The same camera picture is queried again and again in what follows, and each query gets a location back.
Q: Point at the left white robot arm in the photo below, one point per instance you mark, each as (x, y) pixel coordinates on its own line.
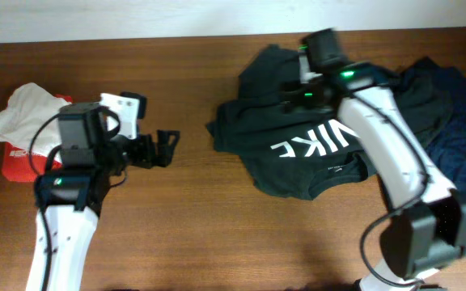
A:
(77, 177)

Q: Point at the red folded t-shirt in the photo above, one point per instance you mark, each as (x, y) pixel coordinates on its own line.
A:
(15, 167)

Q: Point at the black Nike t-shirt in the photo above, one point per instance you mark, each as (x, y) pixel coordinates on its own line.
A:
(299, 154)

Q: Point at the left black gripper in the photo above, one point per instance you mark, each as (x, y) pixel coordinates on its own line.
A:
(163, 152)

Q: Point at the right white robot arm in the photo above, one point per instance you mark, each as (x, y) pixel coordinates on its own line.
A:
(425, 225)

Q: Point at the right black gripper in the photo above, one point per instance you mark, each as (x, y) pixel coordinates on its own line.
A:
(302, 99)

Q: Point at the white folded t-shirt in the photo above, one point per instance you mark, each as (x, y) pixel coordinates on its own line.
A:
(28, 107)

